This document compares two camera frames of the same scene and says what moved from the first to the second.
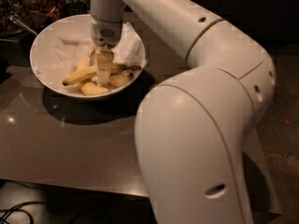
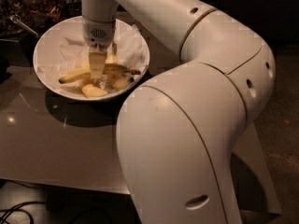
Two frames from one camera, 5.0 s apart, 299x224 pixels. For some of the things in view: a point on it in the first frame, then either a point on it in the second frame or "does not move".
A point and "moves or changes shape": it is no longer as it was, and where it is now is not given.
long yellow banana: [91, 70] moves or changes shape
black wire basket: [77, 8] does not move
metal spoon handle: [16, 19] does not move
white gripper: [105, 33] to [98, 34]
